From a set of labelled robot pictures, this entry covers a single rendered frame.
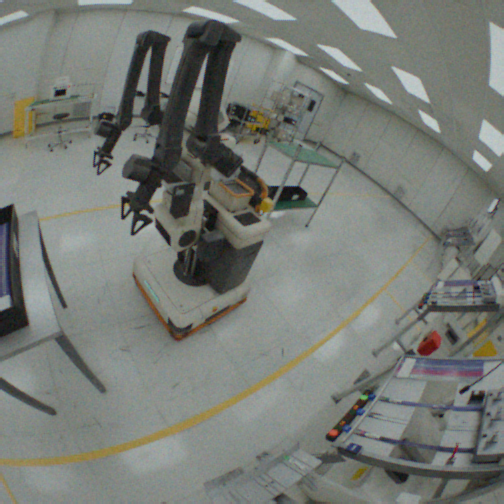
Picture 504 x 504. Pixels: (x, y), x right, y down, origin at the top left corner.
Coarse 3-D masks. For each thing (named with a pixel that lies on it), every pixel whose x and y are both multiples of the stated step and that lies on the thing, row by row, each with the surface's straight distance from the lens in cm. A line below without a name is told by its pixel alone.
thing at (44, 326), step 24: (24, 216) 130; (24, 240) 114; (24, 264) 103; (48, 264) 149; (24, 288) 95; (48, 288) 92; (48, 312) 85; (24, 336) 85; (48, 336) 81; (0, 360) 90; (72, 360) 100; (0, 384) 107; (96, 384) 135; (48, 408) 151
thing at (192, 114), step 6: (198, 96) 94; (192, 102) 92; (198, 102) 90; (192, 108) 88; (198, 108) 87; (222, 108) 90; (192, 114) 85; (222, 114) 91; (186, 120) 89; (192, 120) 85; (222, 120) 92; (228, 120) 95; (186, 126) 94; (192, 126) 88; (222, 126) 93
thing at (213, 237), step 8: (208, 216) 125; (160, 224) 121; (160, 232) 120; (200, 232) 127; (208, 232) 119; (216, 232) 120; (168, 240) 116; (200, 240) 117; (208, 240) 114; (216, 240) 116; (224, 240) 120; (200, 248) 119; (208, 248) 115; (216, 248) 120; (200, 256) 121; (208, 256) 121; (216, 256) 126
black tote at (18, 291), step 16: (0, 208) 123; (0, 224) 127; (16, 224) 118; (16, 240) 110; (16, 256) 101; (16, 272) 93; (16, 288) 85; (16, 304) 78; (0, 320) 83; (16, 320) 83; (0, 336) 90
